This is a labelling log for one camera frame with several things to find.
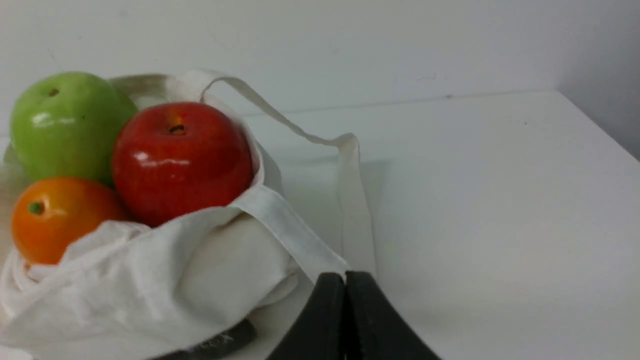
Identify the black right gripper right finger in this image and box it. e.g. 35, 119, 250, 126
345, 271, 440, 360

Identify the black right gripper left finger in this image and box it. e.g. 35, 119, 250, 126
268, 273, 345, 360

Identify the red apple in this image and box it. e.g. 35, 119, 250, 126
111, 101, 254, 227

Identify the dark object under bag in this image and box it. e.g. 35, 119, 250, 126
155, 319, 258, 360

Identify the white cloth tote bag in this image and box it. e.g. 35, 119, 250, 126
1, 69, 376, 360

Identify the orange fruit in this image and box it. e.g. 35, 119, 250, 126
10, 177, 133, 265

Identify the green apple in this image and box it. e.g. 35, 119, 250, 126
9, 71, 138, 187

